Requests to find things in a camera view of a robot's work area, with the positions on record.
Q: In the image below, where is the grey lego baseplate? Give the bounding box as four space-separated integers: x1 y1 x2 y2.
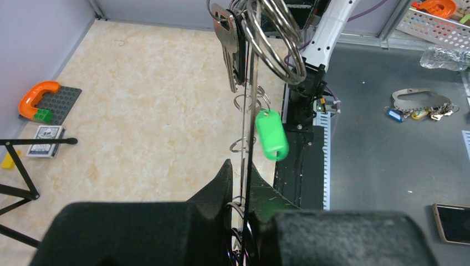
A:
18 86 82 125

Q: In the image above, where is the green lego brick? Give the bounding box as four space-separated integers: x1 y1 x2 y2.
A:
33 109 54 124

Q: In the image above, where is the smartphone on metal table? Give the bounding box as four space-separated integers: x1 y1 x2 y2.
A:
432 203 469 245

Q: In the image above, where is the blue playing card box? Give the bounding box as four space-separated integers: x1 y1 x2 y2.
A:
26 125 66 158

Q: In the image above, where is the black tripod stand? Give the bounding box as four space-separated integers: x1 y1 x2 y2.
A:
1 137 78 248

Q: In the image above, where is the orange object in basket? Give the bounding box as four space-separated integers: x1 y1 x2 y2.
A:
412 0 457 19

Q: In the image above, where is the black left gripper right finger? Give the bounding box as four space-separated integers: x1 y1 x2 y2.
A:
248 167 438 265

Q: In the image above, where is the green plastic key tag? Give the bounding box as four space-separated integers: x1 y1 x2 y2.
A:
255 109 289 161

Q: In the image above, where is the orange plastic arch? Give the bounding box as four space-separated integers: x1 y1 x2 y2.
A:
18 80 61 120

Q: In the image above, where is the clear plastic water bottle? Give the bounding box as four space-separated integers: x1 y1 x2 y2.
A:
420 46 469 71

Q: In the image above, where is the spare metal key bunch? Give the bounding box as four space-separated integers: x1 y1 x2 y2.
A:
385 88 459 122

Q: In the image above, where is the white perforated plastic basket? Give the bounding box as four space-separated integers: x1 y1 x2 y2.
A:
396 1 469 50

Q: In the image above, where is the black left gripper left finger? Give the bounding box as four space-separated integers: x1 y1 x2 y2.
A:
31 160 233 265

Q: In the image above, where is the yellow lego brick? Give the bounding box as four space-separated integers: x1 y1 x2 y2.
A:
1 152 16 170

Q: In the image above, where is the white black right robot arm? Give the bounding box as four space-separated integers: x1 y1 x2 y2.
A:
288 0 358 98

